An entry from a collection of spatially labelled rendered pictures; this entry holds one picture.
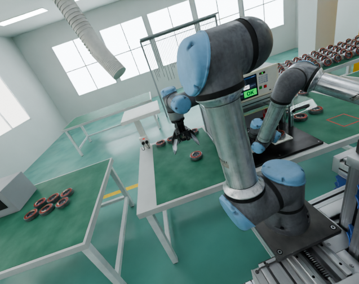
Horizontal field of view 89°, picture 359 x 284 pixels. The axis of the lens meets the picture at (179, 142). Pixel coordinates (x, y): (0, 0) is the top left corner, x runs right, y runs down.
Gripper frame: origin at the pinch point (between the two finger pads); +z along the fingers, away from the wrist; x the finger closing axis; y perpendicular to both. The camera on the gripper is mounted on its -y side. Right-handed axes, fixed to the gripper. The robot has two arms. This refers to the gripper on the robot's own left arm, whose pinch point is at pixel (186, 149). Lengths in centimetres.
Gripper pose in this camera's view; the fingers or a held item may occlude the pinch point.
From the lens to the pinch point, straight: 103.2
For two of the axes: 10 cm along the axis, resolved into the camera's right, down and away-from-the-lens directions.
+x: 9.3, -3.6, 0.7
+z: 2.9, 8.4, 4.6
